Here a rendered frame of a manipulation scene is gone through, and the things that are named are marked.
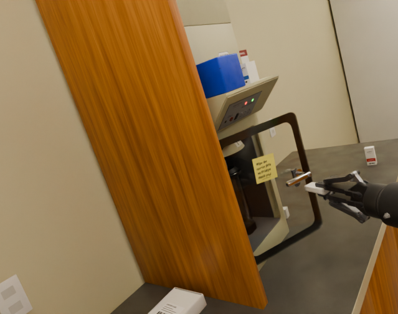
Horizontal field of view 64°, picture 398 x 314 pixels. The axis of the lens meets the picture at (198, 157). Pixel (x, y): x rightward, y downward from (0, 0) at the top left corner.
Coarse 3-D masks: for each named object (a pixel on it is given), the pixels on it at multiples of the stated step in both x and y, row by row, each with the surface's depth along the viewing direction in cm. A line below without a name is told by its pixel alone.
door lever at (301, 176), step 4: (296, 172) 100; (300, 172) 99; (304, 172) 98; (308, 172) 96; (300, 176) 95; (304, 176) 95; (308, 176) 96; (292, 180) 94; (296, 180) 94; (300, 180) 95; (288, 184) 93; (292, 184) 94
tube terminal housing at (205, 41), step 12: (216, 24) 99; (228, 24) 104; (192, 36) 89; (204, 36) 93; (216, 36) 98; (228, 36) 103; (192, 48) 89; (204, 48) 93; (216, 48) 97; (228, 48) 102; (204, 60) 92; (240, 60) 107; (240, 120) 103; (252, 120) 109; (228, 132) 97
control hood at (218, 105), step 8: (264, 80) 94; (272, 80) 99; (240, 88) 84; (248, 88) 87; (256, 88) 92; (264, 88) 97; (272, 88) 104; (216, 96) 81; (224, 96) 79; (232, 96) 81; (240, 96) 85; (248, 96) 90; (264, 96) 102; (208, 104) 83; (216, 104) 81; (224, 104) 80; (256, 104) 101; (264, 104) 108; (216, 112) 82; (224, 112) 83; (216, 120) 83; (216, 128) 86; (224, 128) 91
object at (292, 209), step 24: (288, 120) 98; (240, 144) 92; (264, 144) 95; (288, 144) 98; (240, 168) 92; (288, 168) 99; (240, 192) 93; (264, 192) 96; (288, 192) 100; (264, 216) 97; (288, 216) 100; (312, 216) 104; (264, 240) 97; (288, 240) 101
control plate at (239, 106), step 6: (252, 96) 93; (258, 96) 97; (240, 102) 88; (252, 102) 96; (228, 108) 84; (234, 108) 87; (240, 108) 91; (246, 108) 95; (252, 108) 100; (228, 114) 86; (234, 114) 90; (240, 114) 94; (246, 114) 99; (222, 120) 86; (228, 120) 89; (234, 120) 93; (222, 126) 89
